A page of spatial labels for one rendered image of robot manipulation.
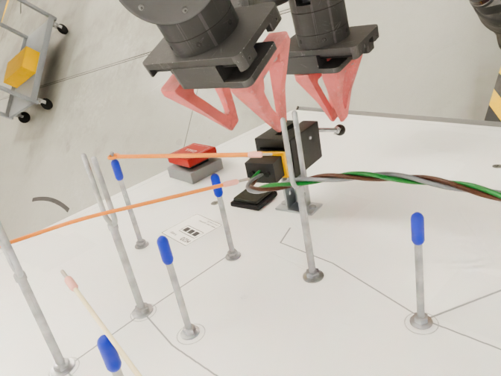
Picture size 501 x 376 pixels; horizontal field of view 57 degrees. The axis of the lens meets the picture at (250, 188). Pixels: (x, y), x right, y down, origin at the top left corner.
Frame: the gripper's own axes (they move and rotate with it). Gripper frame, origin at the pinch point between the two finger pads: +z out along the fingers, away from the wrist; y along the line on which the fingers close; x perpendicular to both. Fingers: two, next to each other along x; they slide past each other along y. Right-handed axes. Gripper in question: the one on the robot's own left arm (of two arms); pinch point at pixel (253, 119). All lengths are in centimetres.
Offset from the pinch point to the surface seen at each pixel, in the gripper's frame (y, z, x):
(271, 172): 1.4, 4.0, -2.7
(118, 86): -248, 106, 137
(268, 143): -0.5, 3.9, 0.7
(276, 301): 6.0, 6.9, -13.3
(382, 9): -52, 77, 142
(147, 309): -3.2, 4.2, -18.0
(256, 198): -4.9, 11.4, -0.9
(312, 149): 1.9, 7.3, 3.3
